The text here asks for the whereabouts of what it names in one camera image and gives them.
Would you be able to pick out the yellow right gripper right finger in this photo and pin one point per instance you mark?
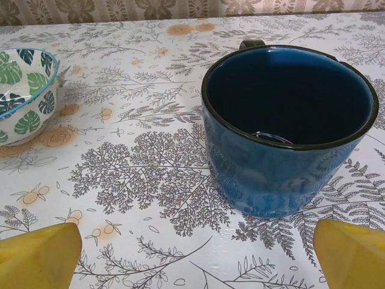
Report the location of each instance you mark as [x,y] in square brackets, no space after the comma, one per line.
[352,259]

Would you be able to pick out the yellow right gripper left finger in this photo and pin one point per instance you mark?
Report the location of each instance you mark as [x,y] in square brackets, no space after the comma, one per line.
[36,259]

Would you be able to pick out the blue ceramic mug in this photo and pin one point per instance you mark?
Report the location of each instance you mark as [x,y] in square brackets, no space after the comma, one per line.
[270,174]

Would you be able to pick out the white bowl with leaf print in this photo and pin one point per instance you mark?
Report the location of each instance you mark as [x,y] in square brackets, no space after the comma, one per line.
[33,117]

